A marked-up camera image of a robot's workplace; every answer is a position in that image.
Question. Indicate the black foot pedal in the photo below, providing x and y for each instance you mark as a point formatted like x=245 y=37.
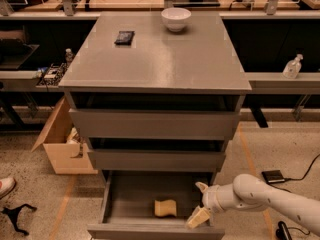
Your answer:
x=273 y=177

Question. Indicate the grey bottom drawer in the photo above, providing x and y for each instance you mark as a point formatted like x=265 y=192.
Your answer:
x=128 y=207

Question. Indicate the grey drawer cabinet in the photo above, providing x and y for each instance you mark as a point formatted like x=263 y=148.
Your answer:
x=195 y=70

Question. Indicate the grey drawer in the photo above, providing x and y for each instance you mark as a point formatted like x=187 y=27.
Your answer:
x=157 y=161
x=155 y=125
x=128 y=207

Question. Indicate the black chair base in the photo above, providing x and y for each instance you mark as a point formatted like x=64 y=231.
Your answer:
x=13 y=215

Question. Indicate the open cardboard box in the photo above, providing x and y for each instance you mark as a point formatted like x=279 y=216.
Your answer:
x=66 y=153

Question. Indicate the yellow sponge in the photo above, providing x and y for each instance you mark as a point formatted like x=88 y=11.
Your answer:
x=165 y=208

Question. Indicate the black device on floor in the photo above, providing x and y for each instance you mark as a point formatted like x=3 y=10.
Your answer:
x=282 y=232

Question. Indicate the white ceramic bowl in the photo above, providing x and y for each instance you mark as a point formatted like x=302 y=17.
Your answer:
x=175 y=19

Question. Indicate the grey top drawer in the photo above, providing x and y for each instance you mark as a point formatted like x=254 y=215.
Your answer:
x=155 y=125

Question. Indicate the white red shoe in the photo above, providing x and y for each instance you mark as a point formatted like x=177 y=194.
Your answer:
x=6 y=186

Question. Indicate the clear sanitizer pump bottle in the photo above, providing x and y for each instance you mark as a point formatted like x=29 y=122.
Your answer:
x=293 y=67

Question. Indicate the grey middle drawer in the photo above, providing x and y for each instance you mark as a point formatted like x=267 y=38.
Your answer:
x=157 y=161

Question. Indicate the patterned black tray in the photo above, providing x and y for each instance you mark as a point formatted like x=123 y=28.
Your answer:
x=52 y=75

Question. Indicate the small plastic bottle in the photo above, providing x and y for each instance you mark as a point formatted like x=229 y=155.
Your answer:
x=69 y=56

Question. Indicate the dark blue snack packet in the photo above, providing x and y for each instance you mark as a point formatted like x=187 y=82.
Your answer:
x=124 y=38

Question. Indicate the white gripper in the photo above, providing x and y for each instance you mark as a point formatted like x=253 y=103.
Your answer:
x=211 y=198

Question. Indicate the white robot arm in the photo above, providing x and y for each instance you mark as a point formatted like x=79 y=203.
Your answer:
x=248 y=193

